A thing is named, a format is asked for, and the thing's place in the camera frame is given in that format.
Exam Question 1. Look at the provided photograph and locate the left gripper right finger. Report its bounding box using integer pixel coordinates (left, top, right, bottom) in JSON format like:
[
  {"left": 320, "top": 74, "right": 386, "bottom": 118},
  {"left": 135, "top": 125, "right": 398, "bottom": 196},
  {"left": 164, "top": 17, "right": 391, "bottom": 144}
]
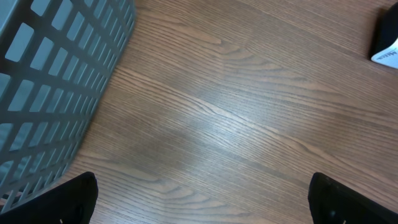
[{"left": 308, "top": 172, "right": 397, "bottom": 224}]

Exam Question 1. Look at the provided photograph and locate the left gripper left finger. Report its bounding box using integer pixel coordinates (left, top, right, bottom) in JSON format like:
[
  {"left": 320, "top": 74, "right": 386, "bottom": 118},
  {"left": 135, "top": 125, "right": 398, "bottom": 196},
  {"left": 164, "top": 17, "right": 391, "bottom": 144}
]
[{"left": 1, "top": 172, "right": 98, "bottom": 224}]

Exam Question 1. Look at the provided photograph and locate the white barcode scanner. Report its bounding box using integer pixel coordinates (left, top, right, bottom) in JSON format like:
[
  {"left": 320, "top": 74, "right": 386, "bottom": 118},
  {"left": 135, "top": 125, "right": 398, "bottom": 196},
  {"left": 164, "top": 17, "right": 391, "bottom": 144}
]
[{"left": 371, "top": 3, "right": 397, "bottom": 69}]

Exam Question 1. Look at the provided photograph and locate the grey plastic basket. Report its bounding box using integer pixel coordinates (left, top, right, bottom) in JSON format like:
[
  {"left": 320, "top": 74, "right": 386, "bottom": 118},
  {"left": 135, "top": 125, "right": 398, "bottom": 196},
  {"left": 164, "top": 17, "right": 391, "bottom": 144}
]
[{"left": 1, "top": 0, "right": 136, "bottom": 213}]

